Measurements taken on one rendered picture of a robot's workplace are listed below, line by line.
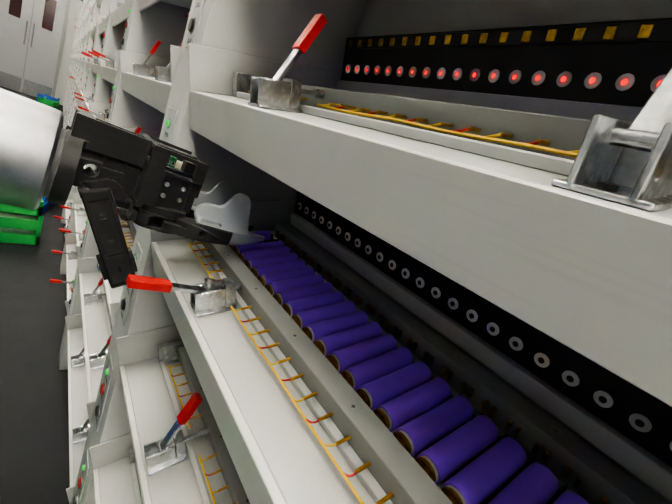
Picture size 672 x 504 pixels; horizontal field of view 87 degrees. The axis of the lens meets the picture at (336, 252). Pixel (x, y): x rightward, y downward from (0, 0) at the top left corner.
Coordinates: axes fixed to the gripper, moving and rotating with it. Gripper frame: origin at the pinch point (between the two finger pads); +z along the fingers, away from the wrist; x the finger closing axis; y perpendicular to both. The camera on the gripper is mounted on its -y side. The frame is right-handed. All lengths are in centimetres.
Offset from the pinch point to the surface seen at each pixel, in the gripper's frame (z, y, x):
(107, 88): -5, 6, 149
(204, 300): -7.1, -4.5, -10.2
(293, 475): -6.5, -5.9, -28.6
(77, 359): -2, -63, 60
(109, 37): -10, 25, 149
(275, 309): -2.7, -1.9, -15.3
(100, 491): -4.1, -46.1, 4.3
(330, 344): -0.2, -1.6, -21.1
